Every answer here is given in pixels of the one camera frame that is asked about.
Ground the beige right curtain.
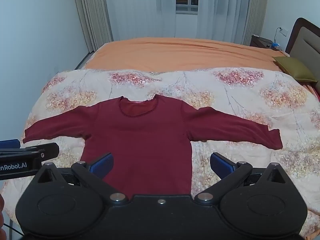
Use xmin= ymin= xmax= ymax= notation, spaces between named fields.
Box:
xmin=241 ymin=0 xmax=267 ymax=46

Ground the dark red long-sleeve shirt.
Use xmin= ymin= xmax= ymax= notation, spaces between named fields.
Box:
xmin=23 ymin=95 xmax=283 ymax=197

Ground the white wall socket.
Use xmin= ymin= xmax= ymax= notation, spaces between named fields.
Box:
xmin=280 ymin=28 xmax=288 ymax=36

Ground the beige left curtain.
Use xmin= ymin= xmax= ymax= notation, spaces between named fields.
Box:
xmin=75 ymin=0 xmax=113 ymax=52

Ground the padded beige headboard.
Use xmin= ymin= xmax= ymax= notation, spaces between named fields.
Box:
xmin=285 ymin=17 xmax=320 ymax=93

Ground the blue object on nightstand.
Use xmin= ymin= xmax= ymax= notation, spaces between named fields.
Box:
xmin=271 ymin=42 xmax=280 ymax=49

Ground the olive green pillow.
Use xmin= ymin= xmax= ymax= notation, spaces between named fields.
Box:
xmin=273 ymin=56 xmax=318 ymax=83

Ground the person's left hand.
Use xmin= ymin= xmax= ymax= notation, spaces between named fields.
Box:
xmin=0 ymin=194 xmax=4 ymax=229

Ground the orange bed sheet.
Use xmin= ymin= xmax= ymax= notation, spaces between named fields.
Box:
xmin=84 ymin=37 xmax=286 ymax=72

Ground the beige curtain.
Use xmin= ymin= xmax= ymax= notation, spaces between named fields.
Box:
xmin=75 ymin=0 xmax=113 ymax=52
xmin=241 ymin=0 xmax=267 ymax=46

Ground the white sheer curtain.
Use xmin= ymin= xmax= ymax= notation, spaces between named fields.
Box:
xmin=106 ymin=0 xmax=249 ymax=43

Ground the charger cable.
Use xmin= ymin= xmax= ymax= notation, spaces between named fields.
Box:
xmin=273 ymin=26 xmax=283 ymax=45

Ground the dark wooden nightstand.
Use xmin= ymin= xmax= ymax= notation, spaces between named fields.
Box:
xmin=250 ymin=35 xmax=273 ymax=49

